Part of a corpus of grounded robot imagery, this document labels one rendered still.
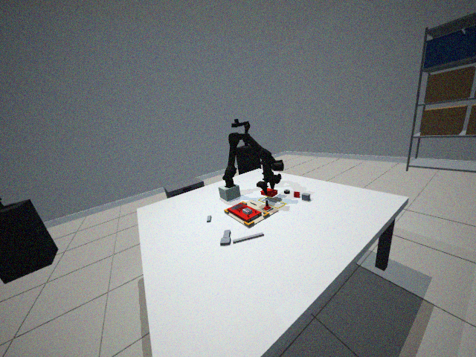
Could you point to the red hood shell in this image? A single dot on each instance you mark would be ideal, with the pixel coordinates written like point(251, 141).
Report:
point(270, 192)

